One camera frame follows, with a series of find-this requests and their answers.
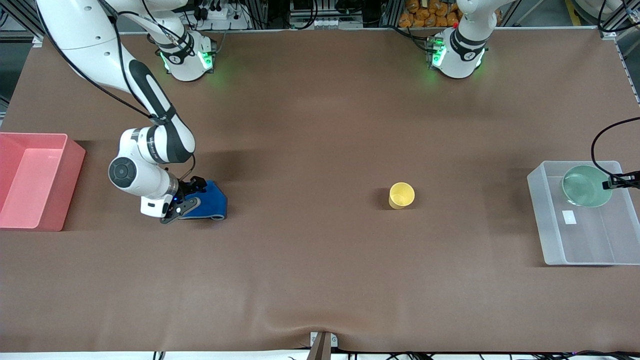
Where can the pink plastic bin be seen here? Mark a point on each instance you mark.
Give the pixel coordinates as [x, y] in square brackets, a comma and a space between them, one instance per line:
[30, 185]

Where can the small white socket strip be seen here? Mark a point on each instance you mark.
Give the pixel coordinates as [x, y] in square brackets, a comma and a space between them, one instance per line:
[328, 23]

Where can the small white label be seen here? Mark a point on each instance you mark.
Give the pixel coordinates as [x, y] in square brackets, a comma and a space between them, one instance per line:
[569, 217]

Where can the pale green bowl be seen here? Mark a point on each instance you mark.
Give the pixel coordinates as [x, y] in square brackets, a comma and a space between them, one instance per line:
[582, 187]

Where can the white power strip with plugs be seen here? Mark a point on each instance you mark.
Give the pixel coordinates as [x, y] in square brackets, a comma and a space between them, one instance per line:
[220, 15]

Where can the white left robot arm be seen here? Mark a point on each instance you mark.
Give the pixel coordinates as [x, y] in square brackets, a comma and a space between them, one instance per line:
[457, 62]

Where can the yellow cup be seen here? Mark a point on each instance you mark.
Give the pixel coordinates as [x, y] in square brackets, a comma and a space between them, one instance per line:
[401, 195]

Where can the translucent white plastic bin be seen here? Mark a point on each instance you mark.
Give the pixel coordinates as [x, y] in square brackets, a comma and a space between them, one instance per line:
[590, 240]

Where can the brown table cover mat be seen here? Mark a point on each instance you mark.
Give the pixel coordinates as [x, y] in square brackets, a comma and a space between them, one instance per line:
[320, 150]

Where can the orange snack packets pile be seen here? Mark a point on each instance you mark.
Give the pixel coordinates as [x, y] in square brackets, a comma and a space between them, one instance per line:
[430, 14]

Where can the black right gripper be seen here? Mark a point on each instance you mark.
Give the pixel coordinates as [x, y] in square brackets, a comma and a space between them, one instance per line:
[188, 188]

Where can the blue cloth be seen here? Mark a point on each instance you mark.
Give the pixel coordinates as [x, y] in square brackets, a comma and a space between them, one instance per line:
[215, 202]

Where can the aluminium frame post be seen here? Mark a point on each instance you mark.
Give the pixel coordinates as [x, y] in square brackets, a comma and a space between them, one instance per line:
[20, 25]
[622, 20]

